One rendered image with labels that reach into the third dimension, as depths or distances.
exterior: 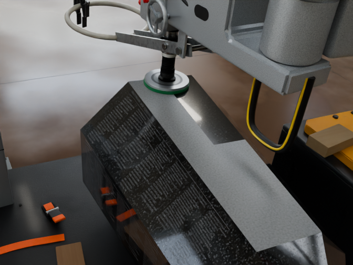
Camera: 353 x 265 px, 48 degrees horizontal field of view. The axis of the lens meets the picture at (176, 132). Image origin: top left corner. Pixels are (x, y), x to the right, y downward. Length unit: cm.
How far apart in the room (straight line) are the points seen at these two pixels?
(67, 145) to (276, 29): 199
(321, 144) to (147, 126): 70
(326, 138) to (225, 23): 67
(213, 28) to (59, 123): 194
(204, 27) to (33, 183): 156
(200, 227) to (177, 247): 10
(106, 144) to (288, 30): 96
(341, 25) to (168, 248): 86
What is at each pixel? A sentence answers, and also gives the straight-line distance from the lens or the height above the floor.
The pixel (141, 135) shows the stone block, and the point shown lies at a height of 75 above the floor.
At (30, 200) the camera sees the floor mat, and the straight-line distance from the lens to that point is 247.
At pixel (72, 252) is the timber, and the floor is 13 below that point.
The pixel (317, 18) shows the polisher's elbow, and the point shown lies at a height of 139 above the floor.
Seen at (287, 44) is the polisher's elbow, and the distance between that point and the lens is 120.
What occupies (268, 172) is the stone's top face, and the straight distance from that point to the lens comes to 146.
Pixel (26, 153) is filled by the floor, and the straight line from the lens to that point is 285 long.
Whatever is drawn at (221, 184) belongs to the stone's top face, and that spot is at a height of 82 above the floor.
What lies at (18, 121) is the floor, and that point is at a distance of 319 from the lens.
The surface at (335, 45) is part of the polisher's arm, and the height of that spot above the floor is 130.
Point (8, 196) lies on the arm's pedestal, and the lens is 243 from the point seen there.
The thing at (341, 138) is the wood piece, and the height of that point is 83.
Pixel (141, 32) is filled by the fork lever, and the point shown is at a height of 94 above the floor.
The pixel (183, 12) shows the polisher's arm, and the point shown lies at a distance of 155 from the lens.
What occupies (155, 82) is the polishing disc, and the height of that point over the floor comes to 85.
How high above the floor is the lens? 170
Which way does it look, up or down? 34 degrees down
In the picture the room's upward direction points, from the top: 7 degrees clockwise
